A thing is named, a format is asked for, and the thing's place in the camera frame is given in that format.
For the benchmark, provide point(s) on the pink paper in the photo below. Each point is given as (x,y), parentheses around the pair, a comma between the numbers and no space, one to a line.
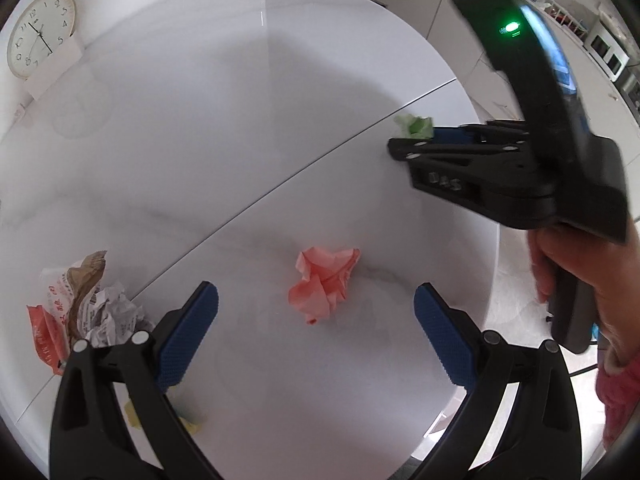
(322,285)

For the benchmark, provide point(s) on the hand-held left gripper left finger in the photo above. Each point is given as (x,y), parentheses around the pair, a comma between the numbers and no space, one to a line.
(187,335)

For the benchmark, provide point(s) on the white crumpled paper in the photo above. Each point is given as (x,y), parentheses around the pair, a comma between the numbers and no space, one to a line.
(112,315)

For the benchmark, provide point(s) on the yellow crumpled paper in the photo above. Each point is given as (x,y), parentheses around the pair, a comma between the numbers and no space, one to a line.
(190,424)

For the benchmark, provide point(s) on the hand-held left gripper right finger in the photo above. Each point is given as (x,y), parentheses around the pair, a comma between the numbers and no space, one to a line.
(445,335)

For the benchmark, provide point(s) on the white card stand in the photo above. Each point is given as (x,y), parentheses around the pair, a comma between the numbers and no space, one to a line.
(55,70)

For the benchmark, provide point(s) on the orange red wrapper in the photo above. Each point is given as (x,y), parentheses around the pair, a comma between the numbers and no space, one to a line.
(45,340)

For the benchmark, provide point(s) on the green paper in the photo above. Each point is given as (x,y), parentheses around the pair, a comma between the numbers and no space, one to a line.
(415,127)

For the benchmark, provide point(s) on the round white wall clock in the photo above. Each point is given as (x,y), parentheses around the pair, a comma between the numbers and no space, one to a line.
(40,35)

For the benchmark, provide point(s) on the person's right forearm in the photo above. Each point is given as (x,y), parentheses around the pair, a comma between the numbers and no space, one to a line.
(620,395)

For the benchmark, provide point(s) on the white countertop oven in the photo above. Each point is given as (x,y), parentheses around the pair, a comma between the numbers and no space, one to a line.
(607,50)

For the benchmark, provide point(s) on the white dish rack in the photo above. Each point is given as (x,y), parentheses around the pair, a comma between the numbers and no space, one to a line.
(562,17)

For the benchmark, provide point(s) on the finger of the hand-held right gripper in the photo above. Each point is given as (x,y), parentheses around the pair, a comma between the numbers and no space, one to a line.
(450,134)
(450,152)

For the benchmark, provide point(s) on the person's right hand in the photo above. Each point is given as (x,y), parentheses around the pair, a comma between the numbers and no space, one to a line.
(615,290)

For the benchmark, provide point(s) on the beige printed wrapper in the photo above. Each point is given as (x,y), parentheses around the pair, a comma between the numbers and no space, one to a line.
(82,280)

